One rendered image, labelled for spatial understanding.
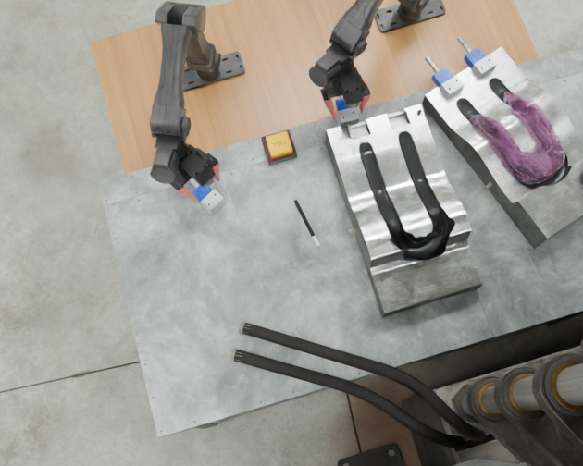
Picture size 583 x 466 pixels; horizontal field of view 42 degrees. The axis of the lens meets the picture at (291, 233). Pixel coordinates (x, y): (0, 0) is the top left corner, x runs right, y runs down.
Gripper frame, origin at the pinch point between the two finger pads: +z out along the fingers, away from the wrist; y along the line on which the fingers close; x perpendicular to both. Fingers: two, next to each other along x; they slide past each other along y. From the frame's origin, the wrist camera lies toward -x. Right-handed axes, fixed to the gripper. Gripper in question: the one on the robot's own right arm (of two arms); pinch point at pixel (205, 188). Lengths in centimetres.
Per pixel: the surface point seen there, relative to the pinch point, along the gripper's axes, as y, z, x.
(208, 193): 0.7, 6.6, 5.0
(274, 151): 21.5, 8.7, 2.2
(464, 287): 29, 36, -52
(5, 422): -97, 72, 60
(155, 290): -26.8, 14.3, -0.3
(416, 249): 28, 28, -39
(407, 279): 21, 31, -42
